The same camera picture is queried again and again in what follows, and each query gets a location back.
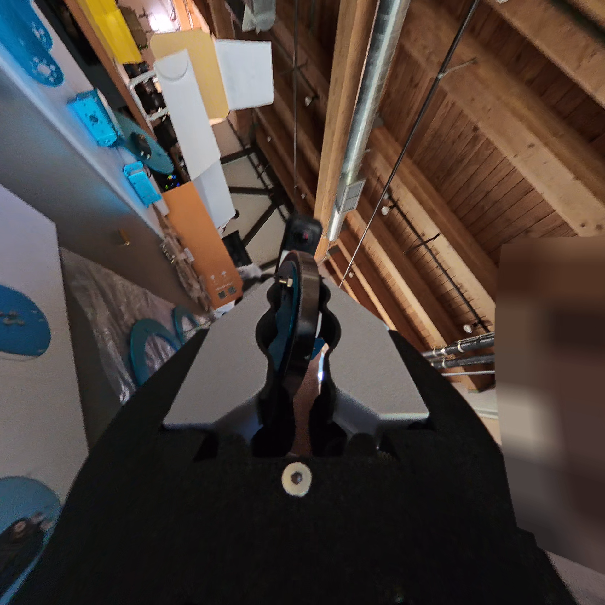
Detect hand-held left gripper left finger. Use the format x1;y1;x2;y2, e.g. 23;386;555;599
162;281;296;452

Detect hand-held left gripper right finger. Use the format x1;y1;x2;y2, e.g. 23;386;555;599
309;284;429;453

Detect blue turntable bearing assembly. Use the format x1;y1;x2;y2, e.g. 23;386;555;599
273;251;327;375

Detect grey desk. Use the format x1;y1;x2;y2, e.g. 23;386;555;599
0;45;213;426

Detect grey ceiling pipes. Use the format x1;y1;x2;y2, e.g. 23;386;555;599
422;331;496;379

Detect orange cardboard box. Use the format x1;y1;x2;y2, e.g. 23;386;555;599
150;29;275;311

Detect pile of small hardware bags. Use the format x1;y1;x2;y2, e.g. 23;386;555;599
161;236;211;313

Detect clear plastic bag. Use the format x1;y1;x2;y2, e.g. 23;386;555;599
61;248;213;407

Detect teal round metal disc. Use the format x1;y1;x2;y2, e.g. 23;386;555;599
116;113;176;173

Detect assembly guide sheet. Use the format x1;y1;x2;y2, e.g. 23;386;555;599
0;183;90;605

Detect yellow plastic bin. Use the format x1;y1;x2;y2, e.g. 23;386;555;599
78;0;142;64

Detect white foam tray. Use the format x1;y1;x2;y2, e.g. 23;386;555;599
0;0;171;228

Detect blue perforated metal plate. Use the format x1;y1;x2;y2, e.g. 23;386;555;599
0;0;64;86

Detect blue metal U bracket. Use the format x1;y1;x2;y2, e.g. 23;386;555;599
124;162;161;206

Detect silver ventilation duct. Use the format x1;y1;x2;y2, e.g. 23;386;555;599
326;0;412;242

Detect blue metal box bracket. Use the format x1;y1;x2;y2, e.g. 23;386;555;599
68;90;119;147

